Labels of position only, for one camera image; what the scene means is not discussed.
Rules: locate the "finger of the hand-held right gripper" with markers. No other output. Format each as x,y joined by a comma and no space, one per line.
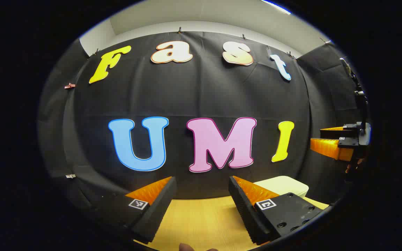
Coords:
330,148
337,133

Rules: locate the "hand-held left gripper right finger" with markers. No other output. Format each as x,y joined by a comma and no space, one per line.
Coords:
244,209

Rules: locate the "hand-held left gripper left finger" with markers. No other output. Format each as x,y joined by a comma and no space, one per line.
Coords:
159,205

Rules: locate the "green desktop garbage bin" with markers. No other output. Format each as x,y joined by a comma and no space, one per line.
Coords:
284,184

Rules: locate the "wooden desktop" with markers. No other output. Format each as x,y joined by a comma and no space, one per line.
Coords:
201,223

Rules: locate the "black backdrop cloth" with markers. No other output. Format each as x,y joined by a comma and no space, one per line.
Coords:
194,94

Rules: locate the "copper cloth clip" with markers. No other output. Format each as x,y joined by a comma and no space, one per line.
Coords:
69,85

